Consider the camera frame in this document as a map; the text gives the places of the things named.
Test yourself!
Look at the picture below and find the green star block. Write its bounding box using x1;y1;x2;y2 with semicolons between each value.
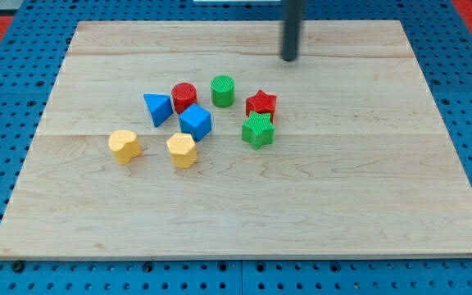
242;111;275;150

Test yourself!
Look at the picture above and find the red star block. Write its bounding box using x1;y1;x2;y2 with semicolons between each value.
245;90;277;123

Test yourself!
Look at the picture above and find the blue cube block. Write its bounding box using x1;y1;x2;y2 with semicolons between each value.
179;103;211;142

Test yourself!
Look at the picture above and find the wooden board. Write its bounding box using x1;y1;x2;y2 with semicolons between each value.
0;20;472;261

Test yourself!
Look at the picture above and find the yellow hexagon block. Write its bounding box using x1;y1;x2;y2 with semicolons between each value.
166;133;197;168

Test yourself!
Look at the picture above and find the green cylinder block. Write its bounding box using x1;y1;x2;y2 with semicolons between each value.
211;75;235;108

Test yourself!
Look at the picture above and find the red cylinder block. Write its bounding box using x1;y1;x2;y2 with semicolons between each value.
170;83;197;114

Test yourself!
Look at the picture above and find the blue triangle block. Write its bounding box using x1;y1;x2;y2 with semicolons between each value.
143;93;174;128

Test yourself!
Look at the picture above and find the yellow heart block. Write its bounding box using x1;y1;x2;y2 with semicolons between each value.
108;129;142;166

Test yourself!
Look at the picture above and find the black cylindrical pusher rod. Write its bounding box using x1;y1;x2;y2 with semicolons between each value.
280;0;306;62

